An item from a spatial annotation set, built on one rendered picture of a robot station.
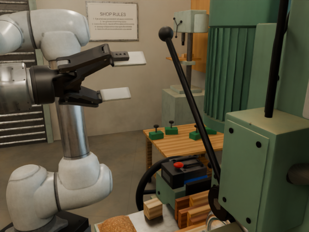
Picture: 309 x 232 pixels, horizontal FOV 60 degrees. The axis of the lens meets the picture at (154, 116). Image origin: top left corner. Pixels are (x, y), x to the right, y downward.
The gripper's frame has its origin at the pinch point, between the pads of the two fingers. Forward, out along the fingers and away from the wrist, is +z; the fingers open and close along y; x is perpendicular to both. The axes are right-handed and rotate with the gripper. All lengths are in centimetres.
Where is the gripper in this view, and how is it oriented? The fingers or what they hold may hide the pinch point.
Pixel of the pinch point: (131, 77)
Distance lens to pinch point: 59.9
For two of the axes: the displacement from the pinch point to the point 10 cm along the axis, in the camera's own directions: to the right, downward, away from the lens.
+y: 3.0, -4.4, -8.5
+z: 9.1, -1.4, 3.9
